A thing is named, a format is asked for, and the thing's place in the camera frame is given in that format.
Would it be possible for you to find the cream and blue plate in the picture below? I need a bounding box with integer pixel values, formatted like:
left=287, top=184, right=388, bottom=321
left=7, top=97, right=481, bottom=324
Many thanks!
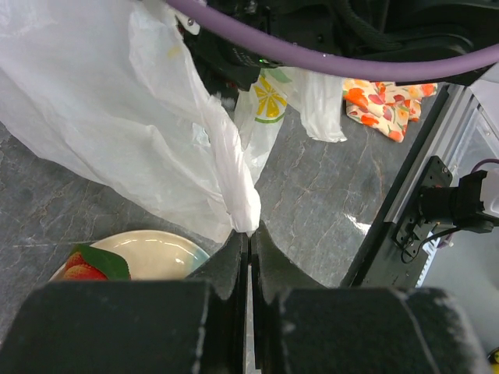
left=51, top=230, right=209, bottom=281

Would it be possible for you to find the grey stone mat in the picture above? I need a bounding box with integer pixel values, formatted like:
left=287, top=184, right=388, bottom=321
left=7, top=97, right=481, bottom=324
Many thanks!
left=1, top=97, right=438, bottom=332

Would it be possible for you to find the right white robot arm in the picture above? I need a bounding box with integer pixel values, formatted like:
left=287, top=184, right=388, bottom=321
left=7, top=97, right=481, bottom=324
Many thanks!
left=179, top=1, right=498, bottom=97

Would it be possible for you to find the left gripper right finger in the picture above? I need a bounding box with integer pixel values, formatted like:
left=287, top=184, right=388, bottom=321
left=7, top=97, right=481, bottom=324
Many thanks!
left=251, top=226, right=491, bottom=373

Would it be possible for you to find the floral orange cloth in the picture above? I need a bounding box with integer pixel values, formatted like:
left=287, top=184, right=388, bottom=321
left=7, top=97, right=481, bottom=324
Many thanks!
left=342, top=79, right=437, bottom=143

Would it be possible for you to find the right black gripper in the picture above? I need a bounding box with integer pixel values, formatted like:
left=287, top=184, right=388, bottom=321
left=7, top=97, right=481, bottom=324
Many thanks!
left=183, top=29, right=273, bottom=92

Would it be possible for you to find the red fake cherry bunch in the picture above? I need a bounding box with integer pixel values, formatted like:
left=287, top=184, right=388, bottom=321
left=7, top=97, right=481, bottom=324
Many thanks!
left=61, top=245, right=131, bottom=281

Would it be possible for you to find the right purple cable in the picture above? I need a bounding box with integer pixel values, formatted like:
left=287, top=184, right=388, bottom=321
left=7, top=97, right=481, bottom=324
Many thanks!
left=165, top=0, right=499, bottom=83

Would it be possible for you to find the white plastic bag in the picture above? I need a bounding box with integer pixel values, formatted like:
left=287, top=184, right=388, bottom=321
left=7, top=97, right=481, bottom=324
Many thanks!
left=1, top=1, right=345, bottom=242

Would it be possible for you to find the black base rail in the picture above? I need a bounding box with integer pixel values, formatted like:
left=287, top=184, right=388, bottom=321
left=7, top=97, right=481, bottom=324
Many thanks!
left=341, top=83, right=499, bottom=289

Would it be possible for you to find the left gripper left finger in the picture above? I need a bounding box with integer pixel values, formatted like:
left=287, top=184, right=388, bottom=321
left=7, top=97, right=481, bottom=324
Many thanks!
left=1, top=233, right=249, bottom=373

